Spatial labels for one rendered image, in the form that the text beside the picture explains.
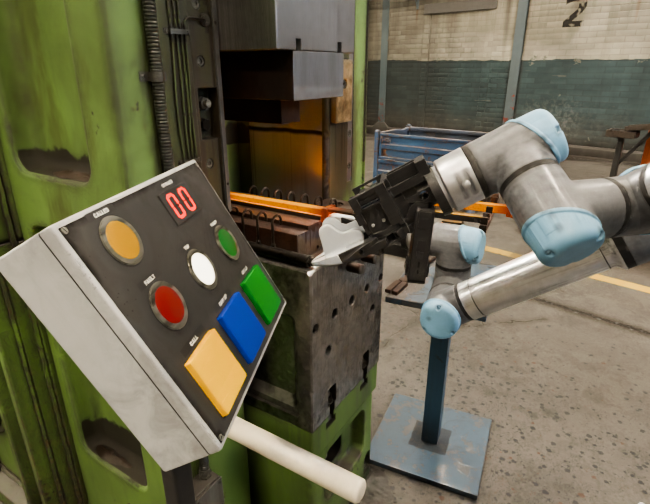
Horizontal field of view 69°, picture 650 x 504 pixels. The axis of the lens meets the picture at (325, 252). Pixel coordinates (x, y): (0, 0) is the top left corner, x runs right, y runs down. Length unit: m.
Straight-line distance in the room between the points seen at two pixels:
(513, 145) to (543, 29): 8.33
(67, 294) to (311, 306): 0.66
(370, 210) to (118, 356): 0.35
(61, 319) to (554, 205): 0.53
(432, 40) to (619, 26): 3.08
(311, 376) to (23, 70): 0.92
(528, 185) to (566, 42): 8.23
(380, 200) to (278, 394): 0.80
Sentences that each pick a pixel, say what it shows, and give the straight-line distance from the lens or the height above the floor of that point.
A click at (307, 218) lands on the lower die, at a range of 1.15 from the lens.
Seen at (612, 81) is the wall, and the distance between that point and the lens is 8.60.
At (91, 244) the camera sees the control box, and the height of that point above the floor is 1.17.
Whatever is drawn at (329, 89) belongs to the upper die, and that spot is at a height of 1.29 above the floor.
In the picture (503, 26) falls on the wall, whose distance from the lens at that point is 9.20.
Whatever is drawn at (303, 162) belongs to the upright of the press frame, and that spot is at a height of 1.07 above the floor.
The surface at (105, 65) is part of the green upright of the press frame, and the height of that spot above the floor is 1.34.
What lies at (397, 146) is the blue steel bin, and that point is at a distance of 5.12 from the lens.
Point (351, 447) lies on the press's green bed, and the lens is 1.69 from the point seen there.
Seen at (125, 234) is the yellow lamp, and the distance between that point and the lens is 0.54.
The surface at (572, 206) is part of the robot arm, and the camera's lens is 0.58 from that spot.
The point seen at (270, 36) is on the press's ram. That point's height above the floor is 1.39.
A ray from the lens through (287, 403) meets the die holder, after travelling 1.29.
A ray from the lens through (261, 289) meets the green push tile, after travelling 0.73.
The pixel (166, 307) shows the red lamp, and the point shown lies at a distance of 0.54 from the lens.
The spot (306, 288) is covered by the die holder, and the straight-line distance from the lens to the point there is 1.05.
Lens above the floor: 1.33
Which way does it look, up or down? 21 degrees down
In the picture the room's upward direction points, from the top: straight up
